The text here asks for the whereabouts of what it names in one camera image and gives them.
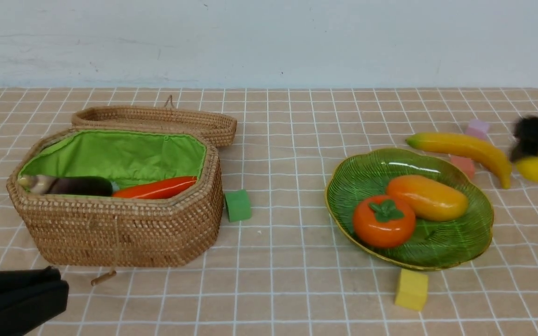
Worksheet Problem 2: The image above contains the pink foam cube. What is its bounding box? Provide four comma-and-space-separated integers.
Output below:
450, 155, 476, 180

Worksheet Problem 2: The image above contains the wooden basket toggle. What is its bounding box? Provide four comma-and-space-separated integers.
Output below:
90, 269, 117, 287

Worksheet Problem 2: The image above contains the yellow toy banana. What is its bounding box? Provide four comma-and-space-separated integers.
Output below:
405, 132, 512, 189

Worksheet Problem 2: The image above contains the yellow foam cube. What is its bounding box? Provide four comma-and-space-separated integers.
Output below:
394, 269, 429, 311

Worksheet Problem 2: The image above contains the orange toy mango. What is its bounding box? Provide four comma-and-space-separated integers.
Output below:
386, 175, 469, 223

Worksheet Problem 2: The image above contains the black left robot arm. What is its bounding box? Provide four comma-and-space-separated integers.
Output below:
0, 266, 69, 336

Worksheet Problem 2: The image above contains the woven basket lid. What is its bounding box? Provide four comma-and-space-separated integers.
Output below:
71, 96, 238, 147

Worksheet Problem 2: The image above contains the green glass plate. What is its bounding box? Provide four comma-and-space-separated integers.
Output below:
324, 147, 495, 271

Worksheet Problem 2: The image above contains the woven wicker basket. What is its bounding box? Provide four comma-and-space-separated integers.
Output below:
7, 127, 224, 268

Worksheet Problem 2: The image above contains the orange toy persimmon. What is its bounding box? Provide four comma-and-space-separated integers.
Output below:
352, 194, 417, 249

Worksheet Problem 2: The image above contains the light purple foam cube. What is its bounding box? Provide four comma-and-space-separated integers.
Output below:
465, 119, 490, 141

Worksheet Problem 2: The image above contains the purple toy eggplant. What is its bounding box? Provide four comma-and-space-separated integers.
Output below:
17, 175, 120, 196

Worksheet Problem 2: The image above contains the green foam cube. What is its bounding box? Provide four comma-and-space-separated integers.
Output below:
224, 189, 252, 223

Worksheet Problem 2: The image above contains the orange toy carrot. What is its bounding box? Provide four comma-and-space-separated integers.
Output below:
112, 176, 197, 200

